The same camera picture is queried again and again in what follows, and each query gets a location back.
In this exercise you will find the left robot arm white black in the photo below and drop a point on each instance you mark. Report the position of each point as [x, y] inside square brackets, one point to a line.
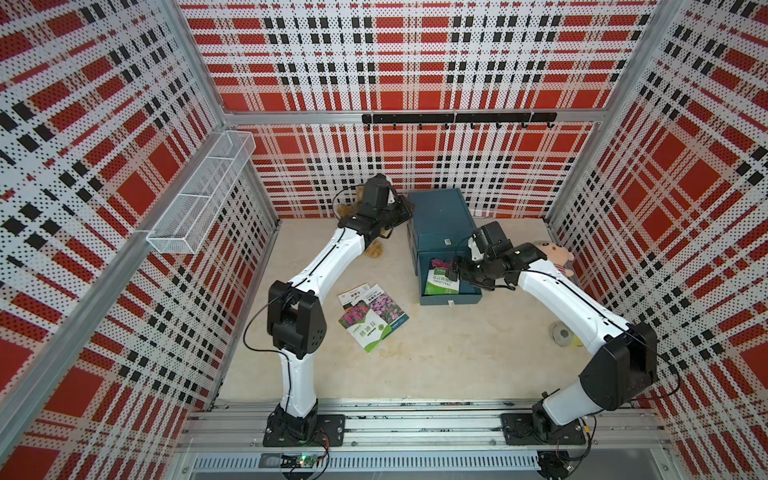
[295, 318]

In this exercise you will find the black hook rail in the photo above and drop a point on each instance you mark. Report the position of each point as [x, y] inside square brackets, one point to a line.
[523, 118]

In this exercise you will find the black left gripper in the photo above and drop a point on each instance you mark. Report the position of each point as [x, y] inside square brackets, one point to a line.
[405, 211]

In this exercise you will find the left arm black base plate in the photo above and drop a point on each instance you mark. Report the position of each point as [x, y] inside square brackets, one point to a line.
[288, 431]

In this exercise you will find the small round white object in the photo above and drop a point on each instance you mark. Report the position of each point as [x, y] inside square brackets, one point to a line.
[564, 337]

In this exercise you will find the pink flower green seed bag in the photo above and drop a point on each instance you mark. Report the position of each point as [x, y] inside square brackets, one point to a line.
[365, 325]

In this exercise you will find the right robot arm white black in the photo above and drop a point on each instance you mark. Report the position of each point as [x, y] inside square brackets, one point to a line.
[623, 360]

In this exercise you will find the purple flower seed bag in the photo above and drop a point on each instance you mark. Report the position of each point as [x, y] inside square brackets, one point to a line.
[385, 307]

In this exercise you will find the pig plush toy striped shirt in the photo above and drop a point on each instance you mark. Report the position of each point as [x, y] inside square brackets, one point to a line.
[559, 256]

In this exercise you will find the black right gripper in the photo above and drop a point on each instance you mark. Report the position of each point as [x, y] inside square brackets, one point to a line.
[463, 273]

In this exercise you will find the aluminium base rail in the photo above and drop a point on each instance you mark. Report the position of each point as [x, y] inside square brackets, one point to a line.
[417, 438]

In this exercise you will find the brown teddy bear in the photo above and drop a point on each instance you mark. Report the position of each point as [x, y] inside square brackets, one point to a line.
[373, 245]

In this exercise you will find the teal drawer cabinet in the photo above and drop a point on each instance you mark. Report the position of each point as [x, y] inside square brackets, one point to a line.
[439, 228]

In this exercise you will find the green circuit board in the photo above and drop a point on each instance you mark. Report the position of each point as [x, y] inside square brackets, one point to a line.
[300, 461]

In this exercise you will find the orange flower seed bag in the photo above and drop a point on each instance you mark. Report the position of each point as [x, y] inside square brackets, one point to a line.
[350, 298]

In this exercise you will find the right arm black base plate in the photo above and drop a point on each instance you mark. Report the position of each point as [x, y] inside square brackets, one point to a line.
[521, 429]

